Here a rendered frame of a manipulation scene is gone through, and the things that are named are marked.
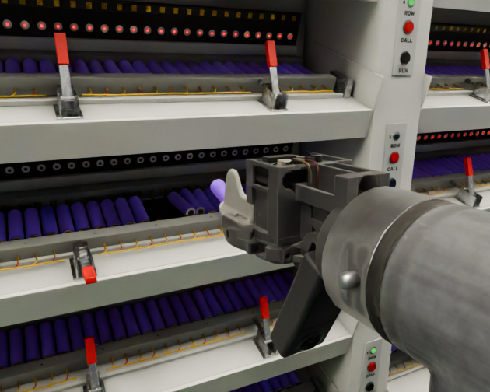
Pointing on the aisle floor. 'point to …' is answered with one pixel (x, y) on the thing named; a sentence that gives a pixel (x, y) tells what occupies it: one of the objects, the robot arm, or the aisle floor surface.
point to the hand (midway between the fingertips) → (239, 211)
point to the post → (319, 10)
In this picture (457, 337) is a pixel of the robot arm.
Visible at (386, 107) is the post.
